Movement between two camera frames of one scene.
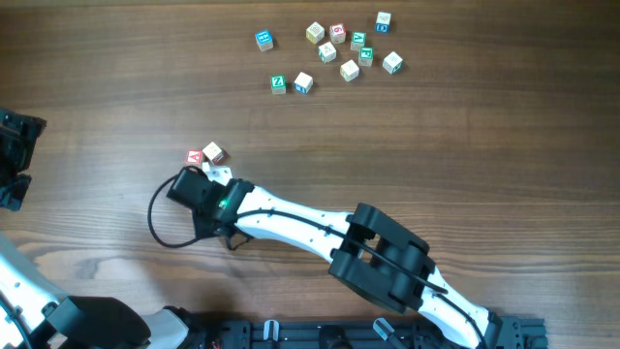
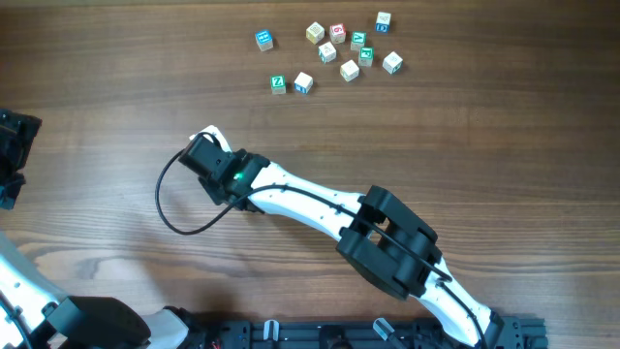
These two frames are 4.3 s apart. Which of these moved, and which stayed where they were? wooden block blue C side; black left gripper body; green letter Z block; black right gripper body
Moved: black right gripper body
Stayed: wooden block blue C side; black left gripper body; green letter Z block
